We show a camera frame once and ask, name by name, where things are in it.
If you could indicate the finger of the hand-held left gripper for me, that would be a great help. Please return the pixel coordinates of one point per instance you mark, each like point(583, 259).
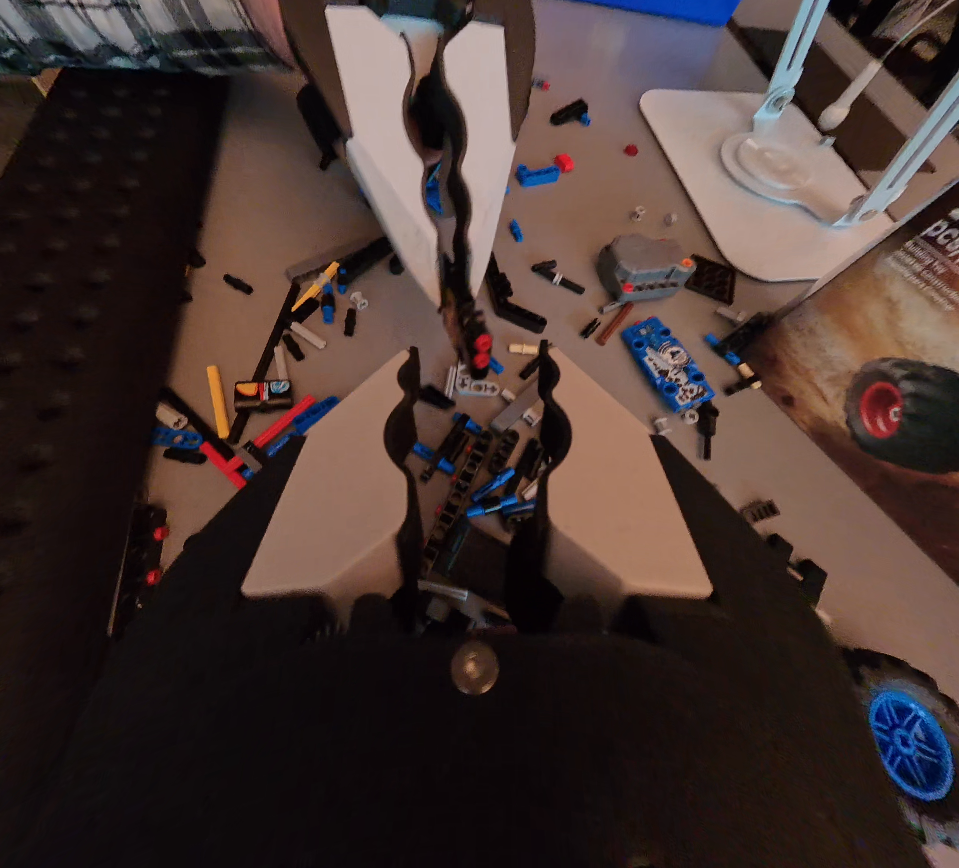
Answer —
point(487, 104)
point(375, 119)

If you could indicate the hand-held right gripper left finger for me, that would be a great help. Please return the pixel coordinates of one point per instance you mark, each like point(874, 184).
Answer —
point(337, 509)

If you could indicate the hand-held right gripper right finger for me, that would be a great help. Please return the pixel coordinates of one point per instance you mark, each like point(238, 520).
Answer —
point(622, 509)

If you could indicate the black beam with blue pins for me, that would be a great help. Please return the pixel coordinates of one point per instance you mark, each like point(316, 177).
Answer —
point(477, 486)

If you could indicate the long black toy beam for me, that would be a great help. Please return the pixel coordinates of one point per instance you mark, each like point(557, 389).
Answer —
point(477, 321)

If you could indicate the grey desk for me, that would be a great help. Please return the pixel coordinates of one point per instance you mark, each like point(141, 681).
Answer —
point(592, 231)

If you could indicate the red toy axle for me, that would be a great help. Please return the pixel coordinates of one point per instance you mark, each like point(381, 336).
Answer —
point(255, 441)

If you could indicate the blue printed toy panel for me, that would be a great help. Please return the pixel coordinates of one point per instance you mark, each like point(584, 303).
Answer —
point(669, 363)

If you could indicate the pile of toy building pieces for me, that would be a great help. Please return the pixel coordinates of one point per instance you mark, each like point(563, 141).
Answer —
point(322, 314)

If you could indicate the black beam with red pins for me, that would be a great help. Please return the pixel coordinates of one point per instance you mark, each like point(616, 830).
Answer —
point(141, 561)

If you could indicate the grey toy motor block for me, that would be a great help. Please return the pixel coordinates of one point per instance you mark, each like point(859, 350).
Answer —
point(648, 269)

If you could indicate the black square toy tile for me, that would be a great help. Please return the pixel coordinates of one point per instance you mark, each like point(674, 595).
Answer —
point(712, 281)

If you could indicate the white document stand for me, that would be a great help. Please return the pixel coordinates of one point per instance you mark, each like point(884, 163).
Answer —
point(719, 194)

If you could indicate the toy truck set box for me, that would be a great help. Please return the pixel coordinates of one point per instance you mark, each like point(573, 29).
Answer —
point(869, 359)

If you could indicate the black dotted mat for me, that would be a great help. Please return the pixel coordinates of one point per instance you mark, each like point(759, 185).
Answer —
point(90, 329)

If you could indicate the black tire blue rim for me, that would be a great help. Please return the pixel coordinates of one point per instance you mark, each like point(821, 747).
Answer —
point(907, 726)

